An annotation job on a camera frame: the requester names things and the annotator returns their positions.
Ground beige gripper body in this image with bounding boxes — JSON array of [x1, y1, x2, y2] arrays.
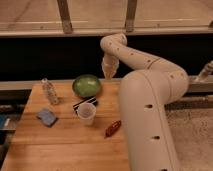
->
[[102, 55, 119, 79]]

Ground green ceramic bowl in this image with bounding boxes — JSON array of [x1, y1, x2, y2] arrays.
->
[[72, 74, 101, 98]]

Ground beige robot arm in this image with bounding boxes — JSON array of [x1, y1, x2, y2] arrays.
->
[[100, 33, 189, 171]]

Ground black white striped packet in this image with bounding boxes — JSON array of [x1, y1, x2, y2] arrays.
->
[[72, 96, 98, 115]]

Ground translucent plastic cup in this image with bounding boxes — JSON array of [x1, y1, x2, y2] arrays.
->
[[77, 103, 96, 126]]

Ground clear plastic water bottle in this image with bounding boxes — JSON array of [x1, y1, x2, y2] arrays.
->
[[41, 78, 59, 105]]

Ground blue sponge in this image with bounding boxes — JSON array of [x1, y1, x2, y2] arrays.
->
[[37, 108, 58, 127]]

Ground right wooden post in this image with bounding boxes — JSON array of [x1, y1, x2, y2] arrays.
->
[[125, 0, 137, 32]]

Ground wooden post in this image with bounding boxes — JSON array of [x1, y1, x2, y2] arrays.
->
[[57, 0, 73, 34], [125, 0, 137, 32]]

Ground left wooden post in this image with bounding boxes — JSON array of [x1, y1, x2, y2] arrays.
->
[[57, 0, 73, 34]]

